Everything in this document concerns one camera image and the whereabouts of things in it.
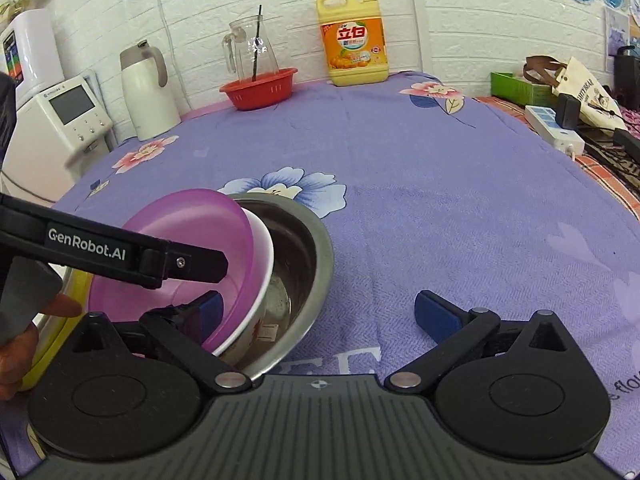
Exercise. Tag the black straw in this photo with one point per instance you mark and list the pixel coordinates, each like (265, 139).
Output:
(257, 45)

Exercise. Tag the white thermos jug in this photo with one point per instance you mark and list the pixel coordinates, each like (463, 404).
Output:
(147, 95)

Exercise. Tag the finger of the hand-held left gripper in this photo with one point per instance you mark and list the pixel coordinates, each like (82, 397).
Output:
(200, 267)

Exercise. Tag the black box device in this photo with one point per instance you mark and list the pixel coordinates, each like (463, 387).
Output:
(629, 77)

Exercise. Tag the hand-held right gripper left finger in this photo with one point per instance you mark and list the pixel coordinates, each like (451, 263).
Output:
(212, 310)

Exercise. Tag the purple floral tablecloth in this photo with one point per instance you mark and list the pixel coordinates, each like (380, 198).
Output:
(425, 185)

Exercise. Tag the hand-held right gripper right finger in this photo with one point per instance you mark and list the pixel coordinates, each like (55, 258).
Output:
(435, 317)

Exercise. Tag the yellow rimmed dish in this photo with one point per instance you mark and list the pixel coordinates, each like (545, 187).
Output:
(82, 285)

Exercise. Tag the purple plastic bowl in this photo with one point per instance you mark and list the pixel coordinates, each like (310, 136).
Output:
(200, 225)

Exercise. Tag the yellow detergent bottle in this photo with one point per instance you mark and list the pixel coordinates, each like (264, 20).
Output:
(355, 45)

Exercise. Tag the red plastic basket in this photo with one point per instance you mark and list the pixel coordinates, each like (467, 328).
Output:
(257, 92)

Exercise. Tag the white ceramic bowl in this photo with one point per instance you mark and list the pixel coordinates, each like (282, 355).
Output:
(263, 255)

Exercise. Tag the glass pitcher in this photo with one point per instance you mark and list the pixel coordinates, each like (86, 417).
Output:
(240, 50)

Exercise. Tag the checkered cloth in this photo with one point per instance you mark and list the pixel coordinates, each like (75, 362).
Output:
(605, 175)

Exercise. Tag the beige paper tote bag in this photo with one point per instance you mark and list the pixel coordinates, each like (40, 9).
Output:
(592, 92)

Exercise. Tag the dark cloth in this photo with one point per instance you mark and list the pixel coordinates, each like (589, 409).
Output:
(6, 115)

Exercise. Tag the wall poster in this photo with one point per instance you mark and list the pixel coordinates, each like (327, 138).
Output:
(616, 30)

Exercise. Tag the green box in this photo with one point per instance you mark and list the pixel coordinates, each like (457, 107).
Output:
(515, 87)

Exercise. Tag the tall white water dispenser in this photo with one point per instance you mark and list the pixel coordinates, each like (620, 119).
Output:
(35, 45)

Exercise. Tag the person's left hand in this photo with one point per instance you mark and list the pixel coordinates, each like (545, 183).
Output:
(17, 360)

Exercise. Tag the black power adapter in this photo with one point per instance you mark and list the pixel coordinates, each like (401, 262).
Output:
(567, 110)

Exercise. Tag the stainless steel bowl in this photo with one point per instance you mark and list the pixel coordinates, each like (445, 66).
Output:
(300, 280)

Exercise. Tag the white appliance with screen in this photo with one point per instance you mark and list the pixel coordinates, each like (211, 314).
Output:
(40, 145)

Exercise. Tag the white power strip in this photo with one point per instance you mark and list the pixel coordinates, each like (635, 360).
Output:
(547, 127)

